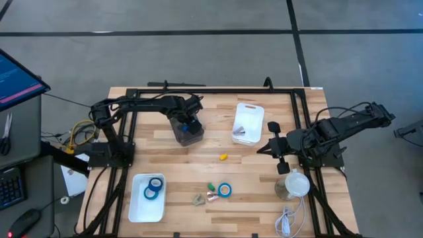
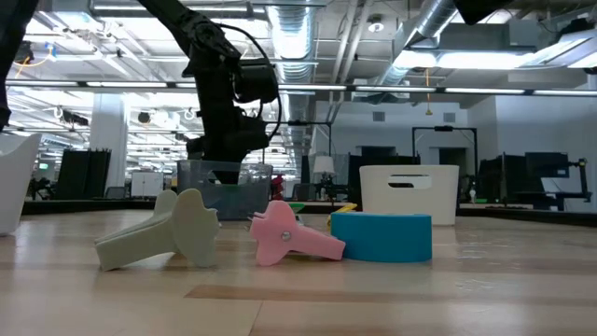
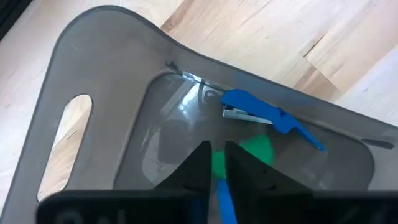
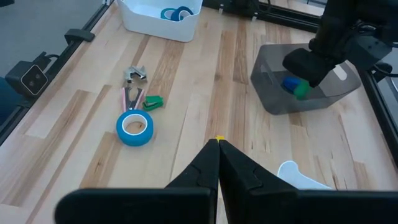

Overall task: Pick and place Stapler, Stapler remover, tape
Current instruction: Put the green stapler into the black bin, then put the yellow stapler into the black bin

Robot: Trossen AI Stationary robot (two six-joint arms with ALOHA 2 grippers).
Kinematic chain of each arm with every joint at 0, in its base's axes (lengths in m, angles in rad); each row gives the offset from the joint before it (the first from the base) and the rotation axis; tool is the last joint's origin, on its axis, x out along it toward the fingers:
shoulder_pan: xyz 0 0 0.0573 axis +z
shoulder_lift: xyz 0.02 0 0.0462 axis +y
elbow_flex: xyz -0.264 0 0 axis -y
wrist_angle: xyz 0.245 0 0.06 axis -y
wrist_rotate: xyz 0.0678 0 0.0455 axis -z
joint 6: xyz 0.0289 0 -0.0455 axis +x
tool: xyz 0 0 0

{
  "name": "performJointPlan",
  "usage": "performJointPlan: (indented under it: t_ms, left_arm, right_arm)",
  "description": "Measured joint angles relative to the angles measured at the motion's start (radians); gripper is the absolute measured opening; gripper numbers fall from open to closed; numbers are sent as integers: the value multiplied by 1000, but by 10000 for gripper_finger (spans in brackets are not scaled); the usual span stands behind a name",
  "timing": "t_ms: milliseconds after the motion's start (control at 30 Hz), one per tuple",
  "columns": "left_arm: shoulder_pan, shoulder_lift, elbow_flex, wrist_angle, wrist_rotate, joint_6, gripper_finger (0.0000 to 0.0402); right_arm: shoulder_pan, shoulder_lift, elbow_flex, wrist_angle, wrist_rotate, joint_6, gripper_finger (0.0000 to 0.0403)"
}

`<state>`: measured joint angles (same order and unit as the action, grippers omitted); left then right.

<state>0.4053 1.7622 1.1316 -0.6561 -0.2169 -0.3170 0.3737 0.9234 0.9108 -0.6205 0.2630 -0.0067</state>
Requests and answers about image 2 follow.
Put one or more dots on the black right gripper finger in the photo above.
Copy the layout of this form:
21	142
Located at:
476	9

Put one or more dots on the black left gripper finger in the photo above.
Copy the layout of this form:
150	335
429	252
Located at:
228	173

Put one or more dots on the yellow stapler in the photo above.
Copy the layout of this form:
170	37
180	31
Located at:
342	209

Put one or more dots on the blue tape roll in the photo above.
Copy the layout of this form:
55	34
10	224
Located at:
382	238

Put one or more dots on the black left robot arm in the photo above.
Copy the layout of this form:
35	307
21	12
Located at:
186	23

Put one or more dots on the grey translucent plastic bin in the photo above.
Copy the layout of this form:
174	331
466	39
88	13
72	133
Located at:
256	196

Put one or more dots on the white cabinet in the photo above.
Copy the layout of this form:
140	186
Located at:
147	184

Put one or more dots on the white shade table lamp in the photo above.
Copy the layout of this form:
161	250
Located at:
323	164

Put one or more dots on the white plastic bin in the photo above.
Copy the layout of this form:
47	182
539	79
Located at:
18	186

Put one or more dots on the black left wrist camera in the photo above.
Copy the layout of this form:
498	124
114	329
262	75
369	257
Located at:
259	84

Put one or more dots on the black metal gantry frame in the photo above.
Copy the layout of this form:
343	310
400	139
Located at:
303	123
443	128

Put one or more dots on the black ceiling-mounted camera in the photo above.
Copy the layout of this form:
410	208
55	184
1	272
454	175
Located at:
21	51

